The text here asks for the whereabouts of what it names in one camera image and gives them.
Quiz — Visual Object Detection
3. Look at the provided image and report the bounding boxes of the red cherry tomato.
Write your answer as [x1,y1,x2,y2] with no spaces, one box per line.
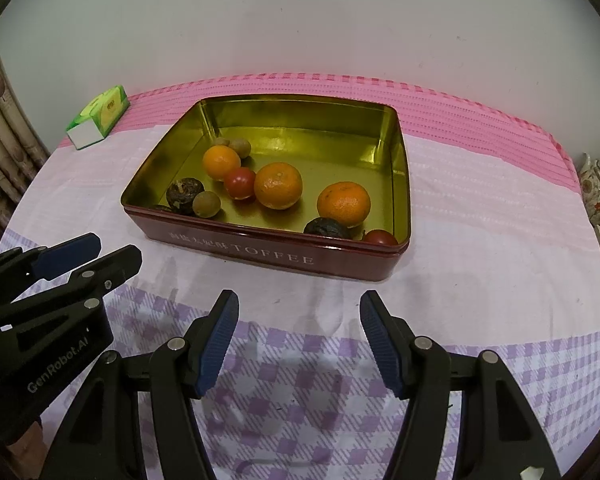
[362,229,399,247]
[224,167,257,201]

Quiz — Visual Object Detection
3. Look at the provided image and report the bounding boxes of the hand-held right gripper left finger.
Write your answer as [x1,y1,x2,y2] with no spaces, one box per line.
[40,289,241,480]

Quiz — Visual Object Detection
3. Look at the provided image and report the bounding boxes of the small dark wrinkled fruit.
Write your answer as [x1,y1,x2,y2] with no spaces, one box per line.
[166,178,204,216]

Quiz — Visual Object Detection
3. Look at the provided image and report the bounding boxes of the beige bamboo poles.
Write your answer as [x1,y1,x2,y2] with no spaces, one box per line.
[0,35,51,241]

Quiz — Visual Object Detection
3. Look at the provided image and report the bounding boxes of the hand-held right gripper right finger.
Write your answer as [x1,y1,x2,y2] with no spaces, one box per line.
[359,290,561,480]

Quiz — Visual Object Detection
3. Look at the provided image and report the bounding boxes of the patterned ceramic teapot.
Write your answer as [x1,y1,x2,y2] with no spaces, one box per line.
[577,152,600,226]

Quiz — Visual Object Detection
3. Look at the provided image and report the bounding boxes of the large orange mandarin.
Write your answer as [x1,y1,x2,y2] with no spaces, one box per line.
[253,161,303,211]
[316,181,372,228]

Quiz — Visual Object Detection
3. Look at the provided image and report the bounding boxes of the large dark wrinkled fruit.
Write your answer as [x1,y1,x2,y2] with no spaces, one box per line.
[303,217,352,241]

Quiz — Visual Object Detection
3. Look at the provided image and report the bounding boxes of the pink striped cloth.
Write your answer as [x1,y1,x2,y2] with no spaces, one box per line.
[55,72,578,193]

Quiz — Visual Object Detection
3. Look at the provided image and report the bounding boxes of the purple plaid tablecloth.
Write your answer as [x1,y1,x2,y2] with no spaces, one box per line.
[0,125,600,480]

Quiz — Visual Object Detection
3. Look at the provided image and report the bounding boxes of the green tissue box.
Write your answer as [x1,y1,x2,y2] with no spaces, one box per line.
[66,84,131,151]

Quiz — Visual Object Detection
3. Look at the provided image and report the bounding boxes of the small orange mandarin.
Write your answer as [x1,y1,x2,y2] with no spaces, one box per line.
[202,145,242,181]

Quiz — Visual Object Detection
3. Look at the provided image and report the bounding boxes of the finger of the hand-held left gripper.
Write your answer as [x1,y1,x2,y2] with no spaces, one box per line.
[0,245,143,332]
[0,232,102,302]

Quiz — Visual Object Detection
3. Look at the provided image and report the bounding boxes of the dark red tin box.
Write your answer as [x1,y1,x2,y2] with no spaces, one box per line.
[120,94,412,282]

